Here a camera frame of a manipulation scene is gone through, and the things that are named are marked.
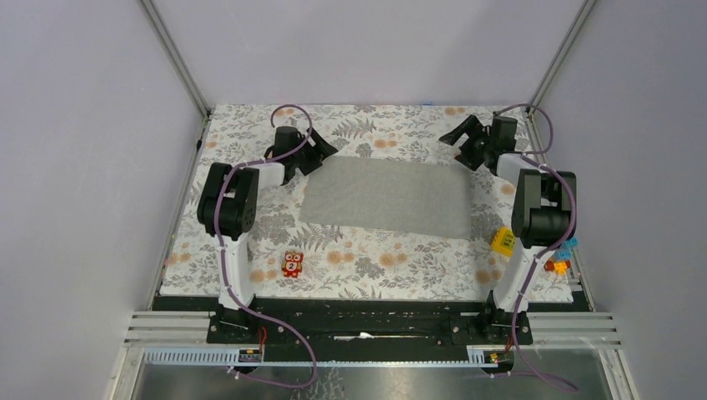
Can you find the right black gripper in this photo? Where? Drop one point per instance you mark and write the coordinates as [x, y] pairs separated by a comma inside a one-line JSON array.
[[473, 129]]

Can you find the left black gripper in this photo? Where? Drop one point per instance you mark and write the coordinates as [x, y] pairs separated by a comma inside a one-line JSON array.
[[317, 152]]

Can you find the grey cloth napkin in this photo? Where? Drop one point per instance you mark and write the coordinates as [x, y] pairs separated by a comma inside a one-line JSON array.
[[391, 195]]

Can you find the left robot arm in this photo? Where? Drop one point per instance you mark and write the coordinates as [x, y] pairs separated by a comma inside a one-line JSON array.
[[227, 210]]

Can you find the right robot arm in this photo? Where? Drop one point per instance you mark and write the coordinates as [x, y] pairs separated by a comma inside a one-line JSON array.
[[543, 216]]

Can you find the red owl toy block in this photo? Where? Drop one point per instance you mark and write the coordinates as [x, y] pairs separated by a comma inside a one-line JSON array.
[[292, 264]]

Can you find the yellow green toy window block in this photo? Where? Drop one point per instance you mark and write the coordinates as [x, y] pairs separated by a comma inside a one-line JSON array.
[[503, 242]]

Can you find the small colourful toy blocks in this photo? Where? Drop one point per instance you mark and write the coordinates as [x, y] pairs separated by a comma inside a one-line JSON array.
[[560, 261]]

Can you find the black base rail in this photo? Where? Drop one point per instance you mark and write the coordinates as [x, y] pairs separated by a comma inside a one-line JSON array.
[[297, 330]]

